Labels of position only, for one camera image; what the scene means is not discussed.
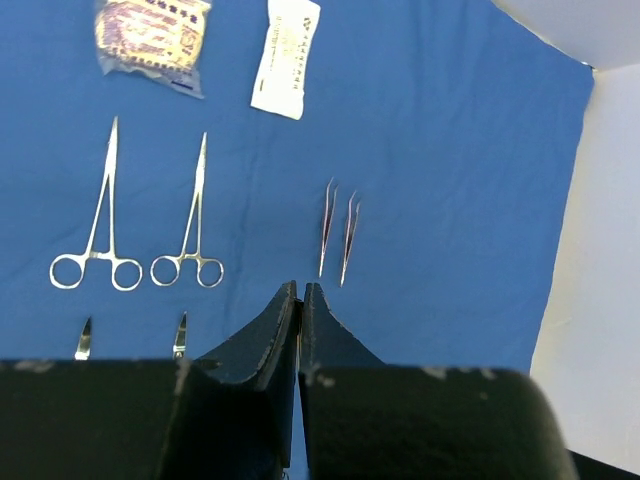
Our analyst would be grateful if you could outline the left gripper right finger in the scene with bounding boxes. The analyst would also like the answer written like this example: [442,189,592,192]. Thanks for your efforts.
[299,283,578,479]

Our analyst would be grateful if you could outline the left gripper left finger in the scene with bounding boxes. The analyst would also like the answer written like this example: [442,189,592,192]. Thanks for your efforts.
[1,282,300,479]

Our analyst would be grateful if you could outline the steel surgical scissors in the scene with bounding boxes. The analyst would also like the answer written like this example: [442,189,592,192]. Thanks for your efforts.
[172,312,188,360]
[73,317,92,361]

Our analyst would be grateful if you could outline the steel tweezers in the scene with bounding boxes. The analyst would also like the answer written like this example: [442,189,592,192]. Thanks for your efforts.
[339,191,360,287]
[318,177,338,278]

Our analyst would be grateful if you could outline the blue surgical drape cloth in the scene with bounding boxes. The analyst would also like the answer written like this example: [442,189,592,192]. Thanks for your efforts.
[0,0,596,480]

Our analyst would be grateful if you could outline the white paper packet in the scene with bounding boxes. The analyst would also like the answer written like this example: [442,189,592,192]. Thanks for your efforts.
[250,0,321,120]

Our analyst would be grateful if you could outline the purple printed packet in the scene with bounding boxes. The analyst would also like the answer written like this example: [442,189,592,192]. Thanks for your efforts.
[94,0,213,99]

